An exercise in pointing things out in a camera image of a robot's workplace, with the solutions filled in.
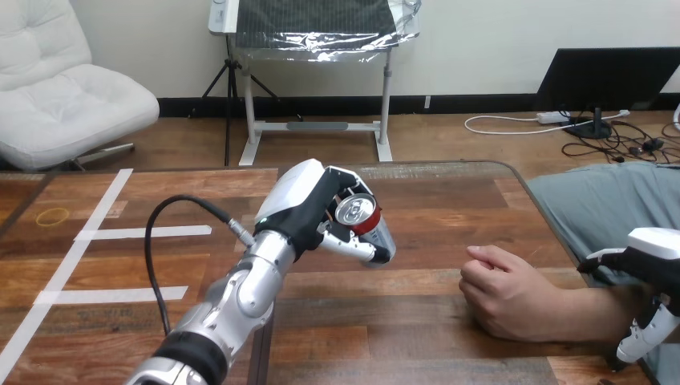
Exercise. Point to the white cushioned chair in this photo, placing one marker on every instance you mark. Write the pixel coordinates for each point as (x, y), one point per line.
(58, 95)

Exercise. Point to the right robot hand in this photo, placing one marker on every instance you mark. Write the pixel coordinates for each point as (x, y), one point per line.
(651, 276)

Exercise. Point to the dark screen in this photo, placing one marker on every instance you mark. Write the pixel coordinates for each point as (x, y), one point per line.
(600, 79)

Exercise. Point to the person's body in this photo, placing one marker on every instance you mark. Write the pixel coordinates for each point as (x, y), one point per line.
(600, 207)

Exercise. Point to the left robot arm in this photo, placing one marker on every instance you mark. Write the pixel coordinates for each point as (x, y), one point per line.
(239, 303)

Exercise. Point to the black tripod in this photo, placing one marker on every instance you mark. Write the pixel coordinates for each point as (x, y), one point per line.
(229, 90)

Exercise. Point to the person's forearm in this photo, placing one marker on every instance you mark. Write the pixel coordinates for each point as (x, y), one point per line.
(600, 313)

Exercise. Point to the person's hand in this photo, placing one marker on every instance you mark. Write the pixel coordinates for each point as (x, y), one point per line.
(504, 297)

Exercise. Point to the white desk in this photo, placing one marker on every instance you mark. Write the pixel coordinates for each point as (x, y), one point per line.
(313, 127)

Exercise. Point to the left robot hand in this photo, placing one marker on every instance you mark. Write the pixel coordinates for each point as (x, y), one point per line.
(297, 204)

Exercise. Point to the foil sheet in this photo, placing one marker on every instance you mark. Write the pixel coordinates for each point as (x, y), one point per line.
(324, 29)

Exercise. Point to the white power strip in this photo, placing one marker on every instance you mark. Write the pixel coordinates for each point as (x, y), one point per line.
(552, 117)

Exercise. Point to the red and white drink can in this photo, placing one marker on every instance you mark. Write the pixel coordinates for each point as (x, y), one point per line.
(372, 226)

